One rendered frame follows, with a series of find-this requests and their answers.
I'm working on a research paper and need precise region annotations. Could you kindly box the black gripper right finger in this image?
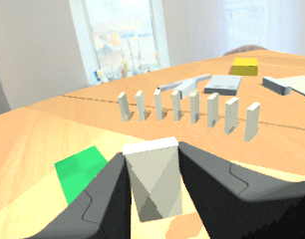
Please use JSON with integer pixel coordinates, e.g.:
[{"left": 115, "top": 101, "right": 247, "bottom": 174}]
[{"left": 177, "top": 140, "right": 305, "bottom": 239}]

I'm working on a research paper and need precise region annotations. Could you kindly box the yellow rectangular block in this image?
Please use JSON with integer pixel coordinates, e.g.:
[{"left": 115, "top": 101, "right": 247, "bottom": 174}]
[{"left": 232, "top": 57, "right": 257, "bottom": 77}]

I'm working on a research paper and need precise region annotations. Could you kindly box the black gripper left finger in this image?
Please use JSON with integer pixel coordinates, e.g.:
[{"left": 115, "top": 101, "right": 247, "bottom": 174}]
[{"left": 22, "top": 151, "right": 133, "bottom": 239}]

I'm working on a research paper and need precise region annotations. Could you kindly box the green rectangular block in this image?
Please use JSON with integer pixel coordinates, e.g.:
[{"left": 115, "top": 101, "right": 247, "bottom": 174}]
[{"left": 54, "top": 144, "right": 108, "bottom": 204}]

